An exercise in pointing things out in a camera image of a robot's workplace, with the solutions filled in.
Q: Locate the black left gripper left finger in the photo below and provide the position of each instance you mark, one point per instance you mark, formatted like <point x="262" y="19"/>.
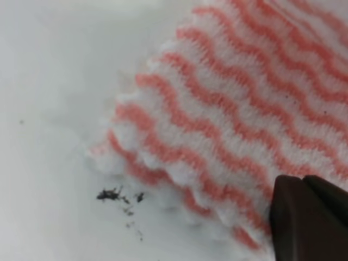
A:
<point x="302" y="227"/>

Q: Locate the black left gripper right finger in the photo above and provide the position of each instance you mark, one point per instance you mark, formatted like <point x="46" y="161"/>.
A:
<point x="333" y="197"/>

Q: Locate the pink white striped towel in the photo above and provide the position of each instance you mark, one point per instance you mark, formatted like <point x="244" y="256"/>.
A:
<point x="243" y="92"/>

